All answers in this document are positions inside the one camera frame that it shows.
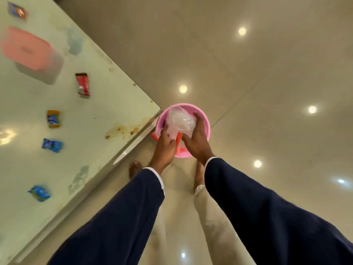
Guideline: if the person's right hand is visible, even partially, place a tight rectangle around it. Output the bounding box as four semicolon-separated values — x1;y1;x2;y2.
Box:
182;112;216;166

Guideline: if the person's left hand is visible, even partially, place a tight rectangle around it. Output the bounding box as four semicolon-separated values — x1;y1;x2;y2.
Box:
147;127;177;176

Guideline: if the clear zip bag red zipper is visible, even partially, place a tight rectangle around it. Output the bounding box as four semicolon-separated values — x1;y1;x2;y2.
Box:
150;105;197;156

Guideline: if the red candy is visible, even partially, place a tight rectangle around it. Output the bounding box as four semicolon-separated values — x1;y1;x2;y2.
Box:
75;73;91;99

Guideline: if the yellow blue candy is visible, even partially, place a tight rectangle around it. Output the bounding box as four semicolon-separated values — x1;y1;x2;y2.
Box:
46;109;61;129

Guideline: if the clear container pink lid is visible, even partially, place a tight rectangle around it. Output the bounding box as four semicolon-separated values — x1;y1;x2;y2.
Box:
0;26;65;86

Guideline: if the blue orange white candy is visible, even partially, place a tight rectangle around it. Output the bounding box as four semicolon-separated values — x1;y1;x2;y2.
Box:
7;1;28;21

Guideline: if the person's left forearm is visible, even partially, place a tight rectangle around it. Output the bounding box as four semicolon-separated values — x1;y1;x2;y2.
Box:
48;167;166;265

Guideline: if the person's right forearm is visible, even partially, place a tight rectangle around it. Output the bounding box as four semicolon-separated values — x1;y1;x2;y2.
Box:
204;156;353;265

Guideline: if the person's left leg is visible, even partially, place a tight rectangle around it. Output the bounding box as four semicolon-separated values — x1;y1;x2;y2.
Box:
128;160;169;265

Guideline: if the person's leg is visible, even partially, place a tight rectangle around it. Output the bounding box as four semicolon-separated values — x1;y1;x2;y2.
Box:
128;160;169;265
192;160;257;265

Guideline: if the person's right leg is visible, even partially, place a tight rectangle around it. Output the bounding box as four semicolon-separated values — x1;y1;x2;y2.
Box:
192;160;257;265

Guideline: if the pink plastic bin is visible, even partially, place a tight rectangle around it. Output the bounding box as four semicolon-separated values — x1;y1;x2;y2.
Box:
154;103;211;159

